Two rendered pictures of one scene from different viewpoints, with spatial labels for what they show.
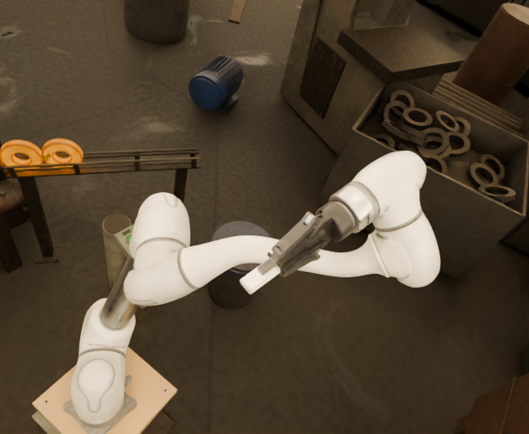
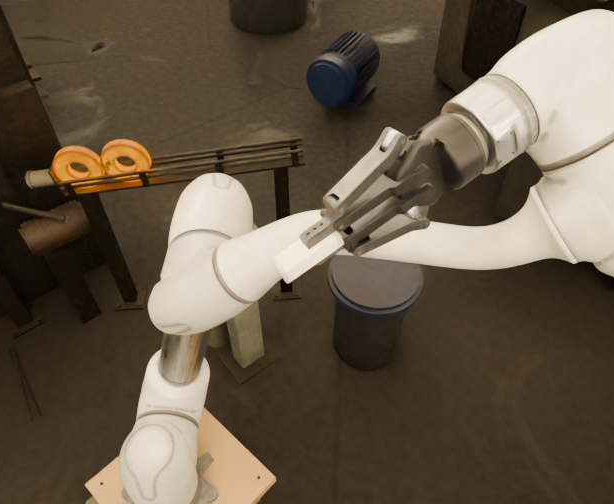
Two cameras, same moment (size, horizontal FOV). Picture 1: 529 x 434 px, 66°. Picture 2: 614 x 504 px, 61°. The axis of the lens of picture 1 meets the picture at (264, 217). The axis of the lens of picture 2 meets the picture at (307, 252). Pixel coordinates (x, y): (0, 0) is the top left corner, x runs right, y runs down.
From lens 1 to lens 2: 0.29 m
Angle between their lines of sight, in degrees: 15
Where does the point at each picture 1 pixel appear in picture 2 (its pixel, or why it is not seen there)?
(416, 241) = not seen: outside the picture
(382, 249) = (554, 204)
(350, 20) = not seen: outside the picture
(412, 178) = (604, 53)
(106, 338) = (166, 397)
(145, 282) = (169, 294)
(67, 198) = (156, 230)
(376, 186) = (526, 73)
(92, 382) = (143, 457)
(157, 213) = (196, 198)
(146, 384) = (233, 467)
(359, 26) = not seen: outside the picture
